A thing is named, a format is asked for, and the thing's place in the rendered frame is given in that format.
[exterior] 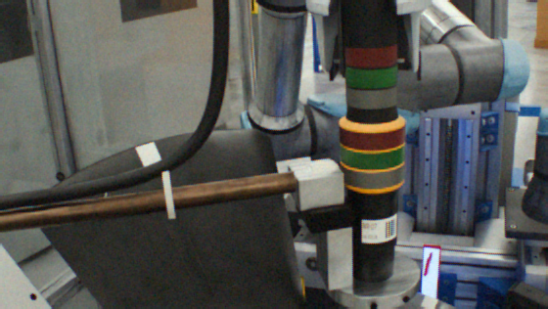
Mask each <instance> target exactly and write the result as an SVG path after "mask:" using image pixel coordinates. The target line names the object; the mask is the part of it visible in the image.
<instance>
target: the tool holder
mask: <svg viewBox="0 0 548 309"><path fill-rule="evenodd" d="M326 161H331V160H330V159H323V160H317V161H309V162H303V163H297V164H289V165H288V171H295V178H296V184H297V190H296V192H295V193H290V194H291V196H292V198H293V199H294V201H295V203H296V204H297V213H298V215H299V216H300V218H301V219H302V220H303V222H304V223H305V225H306V227H307V228H308V230H309V232H310V233H311V234H314V233H315V241H316V260H317V270H318V272H319V274H320V275H321V278H322V280H323V282H324V283H325V290H326V291H327V293H328V294H329V295H330V297H331V298H332V299H333V300H334V301H337V302H338V303H339V304H340V305H342V306H344V307H349V308H351V309H393V308H396V307H399V306H401V305H404V304H405V303H406V302H408V301H410V300H411V299H412V298H414V297H415V295H416V294H417V292H418V289H419V283H420V279H421V273H420V269H419V267H418V265H417V263H416V262H415V261H414V260H413V259H411V258H409V257H408V256H406V255H404V254H403V253H401V252H399V251H398V252H396V251H395V252H394V273H393V275H392V276H391V277H390V278H389V279H387V280H386V281H383V282H379V283H367V282H363V281H357V280H356V279H355V278H354V277H352V254H351V253H352V227H354V207H353V205H352V204H351V203H350V202H349V201H348V199H347V198H346V197H345V196H344V178H343V173H342V172H341V171H340V170H339V169H338V168H337V169H334V170H328V171H322V172H316V173H314V172H313V171H308V169H307V168H306V167H309V166H308V165H307V164H312V163H319V162H326Z"/></svg>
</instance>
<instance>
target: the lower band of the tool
mask: <svg viewBox="0 0 548 309"><path fill-rule="evenodd" d="M404 125H405V118H404V117H402V116H398V119H397V120H395V121H393V122H389V123H385V124H375V125H366V124H357V123H353V122H350V121H348V120H347V119H346V116H344V117H343V118H342V119H341V120H340V126H341V127H343V128H345V129H347V130H350V131H355V132H363V133H379V132H388V131H391V130H397V129H399V128H401V127H403V126H404ZM340 144H341V143H340ZM341 145H342V144H341ZM404 145H405V143H404V144H403V145H401V146H404ZM342 146H343V147H344V148H346V149H349V150H351V151H355V152H361V153H383V152H389V151H393V150H396V149H398V148H400V147H401V146H398V147H396V148H392V149H388V150H382V151H361V150H355V149H351V148H349V147H346V146H344V145H342ZM404 162H405V161H403V162H402V163H401V164H399V165H398V166H395V167H393V168H389V169H384V170H362V169H356V168H352V167H349V166H347V165H345V164H343V163H342V165H343V166H345V167H347V168H349V169H351V170H355V171H361V172H384V171H389V170H393V169H396V168H398V167H399V166H401V165H402V164H403V163H404ZM404 181H405V179H404V180H403V181H402V182H401V183H399V184H398V185H396V186H394V187H390V188H385V189H378V190H367V189H359V188H355V187H351V186H349V185H348V184H347V183H344V185H345V186H346V187H347V188H348V189H349V190H351V191H354V192H356V193H360V194H366V195H376V194H382V193H389V192H392V191H395V190H396V189H397V188H399V187H400V186H401V185H402V184H403V183H404Z"/></svg>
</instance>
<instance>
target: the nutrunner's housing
mask: <svg viewBox="0 0 548 309"><path fill-rule="evenodd" d="M347 199H348V201H349V202H350V203H351V204H352V205H353V207H354V227H352V253H351V254H352V277H354V278H355V279H356V280H357V281H363V282H367V283H379V282H383V281H386V280H387V279H389V278H390V277H391V276H392V275H393V273H394V252H395V246H396V244H397V239H398V188H397V189H396V190H395V191H392V192H389V193H382V194H376V195H366V194H360V193H356V192H354V191H351V190H349V189H348V188H347Z"/></svg>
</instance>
